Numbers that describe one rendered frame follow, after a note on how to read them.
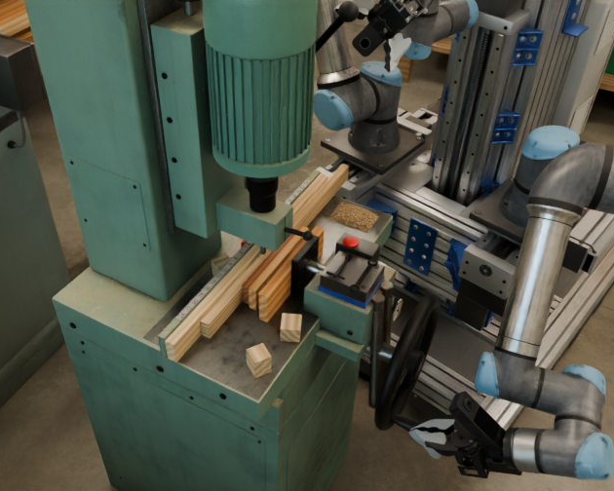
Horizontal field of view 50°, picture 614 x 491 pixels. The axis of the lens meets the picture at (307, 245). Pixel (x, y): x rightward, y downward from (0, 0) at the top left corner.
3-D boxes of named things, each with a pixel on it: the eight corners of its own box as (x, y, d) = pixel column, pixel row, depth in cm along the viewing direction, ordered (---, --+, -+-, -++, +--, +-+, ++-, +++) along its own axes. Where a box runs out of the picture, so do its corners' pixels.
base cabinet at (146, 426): (276, 585, 178) (278, 438, 131) (108, 486, 197) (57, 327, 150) (349, 455, 208) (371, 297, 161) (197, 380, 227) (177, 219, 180)
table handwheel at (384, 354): (436, 296, 119) (453, 301, 146) (336, 258, 126) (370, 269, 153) (378, 447, 119) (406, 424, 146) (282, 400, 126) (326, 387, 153)
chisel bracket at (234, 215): (276, 258, 129) (276, 225, 124) (215, 235, 134) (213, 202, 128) (294, 237, 134) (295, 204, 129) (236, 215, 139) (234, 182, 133)
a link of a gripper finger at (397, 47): (405, 56, 120) (402, 18, 124) (384, 75, 124) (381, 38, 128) (418, 62, 121) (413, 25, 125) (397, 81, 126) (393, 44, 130)
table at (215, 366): (305, 448, 115) (306, 428, 111) (163, 376, 125) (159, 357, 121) (428, 247, 155) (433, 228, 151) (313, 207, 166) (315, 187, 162)
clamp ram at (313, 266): (323, 306, 131) (326, 273, 125) (289, 292, 134) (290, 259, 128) (343, 279, 137) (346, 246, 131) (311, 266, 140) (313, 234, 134)
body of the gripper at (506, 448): (457, 475, 124) (519, 484, 117) (441, 443, 121) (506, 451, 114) (469, 444, 130) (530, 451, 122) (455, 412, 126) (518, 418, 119)
